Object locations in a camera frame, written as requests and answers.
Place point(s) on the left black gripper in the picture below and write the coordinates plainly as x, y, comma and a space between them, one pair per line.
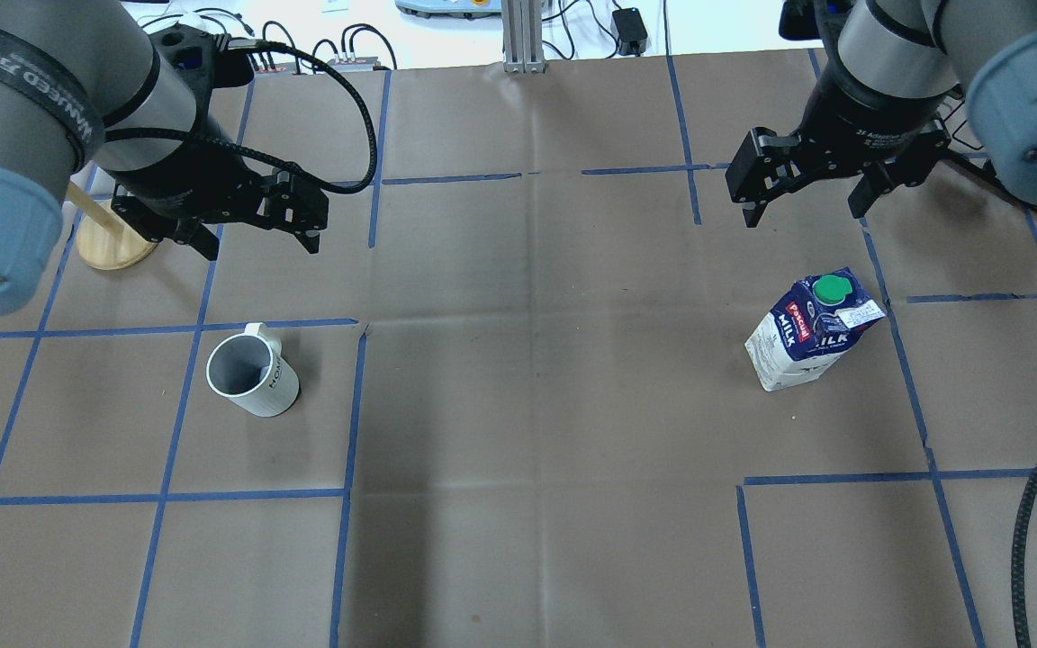
178, 176

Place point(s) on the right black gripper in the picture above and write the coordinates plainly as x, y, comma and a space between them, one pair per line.
862, 115

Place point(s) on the white ceramic mug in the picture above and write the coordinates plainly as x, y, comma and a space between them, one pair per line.
249, 370

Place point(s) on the blue white milk carton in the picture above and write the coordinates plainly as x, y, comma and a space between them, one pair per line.
817, 321

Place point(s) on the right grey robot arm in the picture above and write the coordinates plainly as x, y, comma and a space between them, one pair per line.
906, 85

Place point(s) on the wooden mug tree stand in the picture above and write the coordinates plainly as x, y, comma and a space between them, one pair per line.
103, 240

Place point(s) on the black power adapter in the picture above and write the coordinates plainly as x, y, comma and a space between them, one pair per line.
628, 26

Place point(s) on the aluminium frame post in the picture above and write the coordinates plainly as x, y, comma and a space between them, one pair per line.
522, 37

